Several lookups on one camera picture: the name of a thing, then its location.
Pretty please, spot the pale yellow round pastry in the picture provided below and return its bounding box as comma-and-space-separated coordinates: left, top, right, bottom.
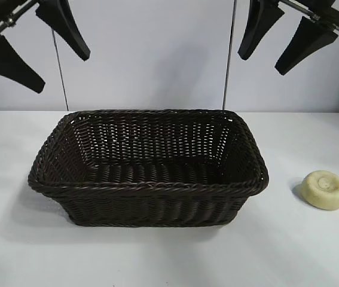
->
300, 170, 339, 210

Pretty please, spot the dark brown woven basket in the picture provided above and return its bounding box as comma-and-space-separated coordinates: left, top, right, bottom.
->
27, 108, 269, 230

